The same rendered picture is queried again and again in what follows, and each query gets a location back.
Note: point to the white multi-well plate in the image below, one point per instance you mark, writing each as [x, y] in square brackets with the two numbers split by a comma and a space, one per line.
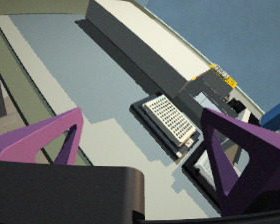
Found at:
[203, 164]
[169, 119]

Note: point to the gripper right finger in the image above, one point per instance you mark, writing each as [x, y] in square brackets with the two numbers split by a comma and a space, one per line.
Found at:
[262, 172]

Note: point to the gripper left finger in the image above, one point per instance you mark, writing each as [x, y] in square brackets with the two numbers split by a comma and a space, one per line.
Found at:
[21, 145]

